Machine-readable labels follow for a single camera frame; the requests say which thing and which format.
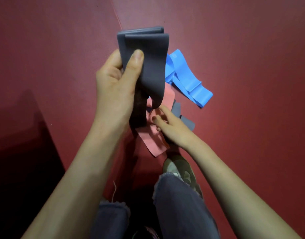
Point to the pink resistance band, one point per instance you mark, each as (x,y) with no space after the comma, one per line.
(155,144)

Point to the person's left hand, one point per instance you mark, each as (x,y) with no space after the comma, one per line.
(115,94)

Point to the person's leg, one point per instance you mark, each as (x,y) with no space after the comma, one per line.
(184,214)
(110,221)

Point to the grey resistance band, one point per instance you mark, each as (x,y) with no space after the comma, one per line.
(152,62)

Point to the person's shoe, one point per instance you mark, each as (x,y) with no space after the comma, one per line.
(179,169)
(148,233)

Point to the person's right leg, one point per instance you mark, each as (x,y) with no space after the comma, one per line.
(184,214)

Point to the person's left shoe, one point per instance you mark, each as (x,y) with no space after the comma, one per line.
(148,233)

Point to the person's right forearm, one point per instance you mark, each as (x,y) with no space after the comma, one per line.
(237,196)

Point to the blue resistance band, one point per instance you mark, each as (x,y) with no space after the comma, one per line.
(189,82)

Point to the person's left forearm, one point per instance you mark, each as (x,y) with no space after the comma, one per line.
(75,186)

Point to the person's right hand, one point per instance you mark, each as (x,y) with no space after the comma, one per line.
(176,131)

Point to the person's left leg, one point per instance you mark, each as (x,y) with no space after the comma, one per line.
(110,221)

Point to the person's right shoe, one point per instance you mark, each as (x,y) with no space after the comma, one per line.
(179,169)

